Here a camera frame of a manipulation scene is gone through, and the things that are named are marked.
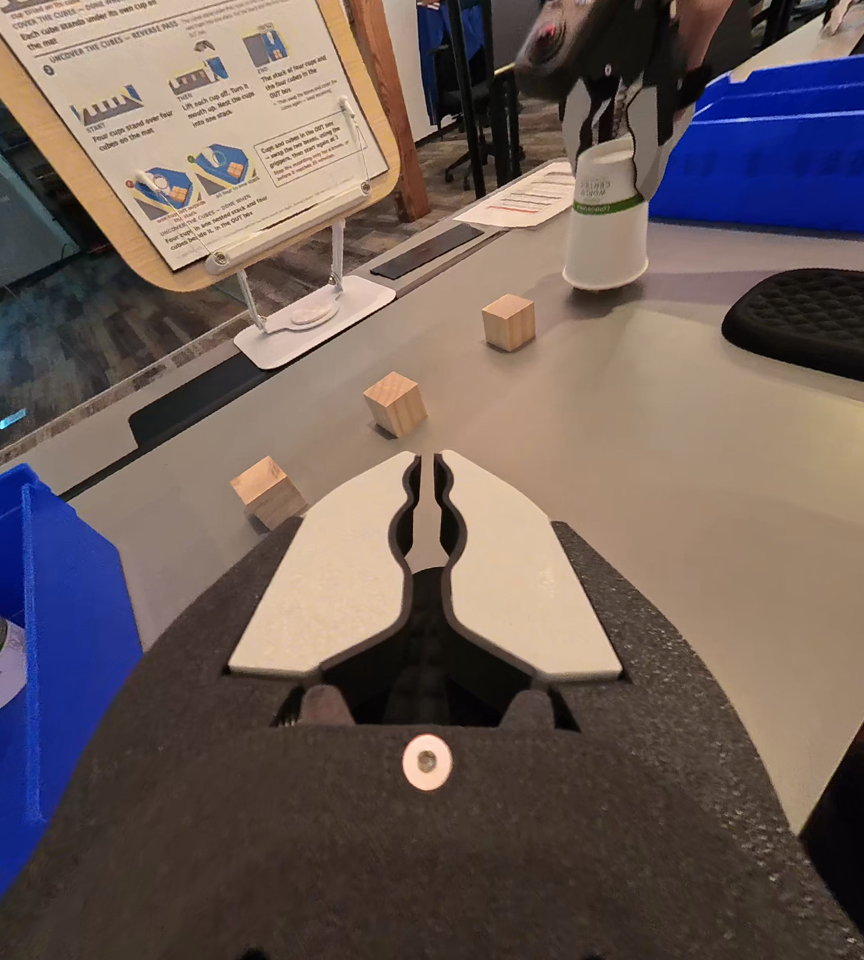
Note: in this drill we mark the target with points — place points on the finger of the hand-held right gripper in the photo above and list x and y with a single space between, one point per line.
657 127
576 120

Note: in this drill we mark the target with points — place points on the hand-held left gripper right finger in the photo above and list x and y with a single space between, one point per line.
529 600

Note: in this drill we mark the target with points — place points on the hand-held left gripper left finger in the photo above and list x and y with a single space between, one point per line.
319 592

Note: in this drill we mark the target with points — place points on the small wooden cube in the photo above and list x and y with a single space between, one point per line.
508 322
396 405
271 491

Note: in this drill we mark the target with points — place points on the blue plastic bin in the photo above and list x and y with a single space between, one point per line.
777 165
64 600

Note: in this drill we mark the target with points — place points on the person's right hand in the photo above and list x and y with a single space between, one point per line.
694 15

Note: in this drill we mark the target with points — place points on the laminated paper sheet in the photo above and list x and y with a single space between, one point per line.
522 199

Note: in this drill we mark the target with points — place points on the black pole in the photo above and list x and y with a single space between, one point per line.
468 112

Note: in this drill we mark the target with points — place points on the blue jacket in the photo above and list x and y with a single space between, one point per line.
436 37

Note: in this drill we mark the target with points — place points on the wooden pillar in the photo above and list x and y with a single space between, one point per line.
391 112

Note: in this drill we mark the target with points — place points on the printed instruction sheet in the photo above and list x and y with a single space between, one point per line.
177 112

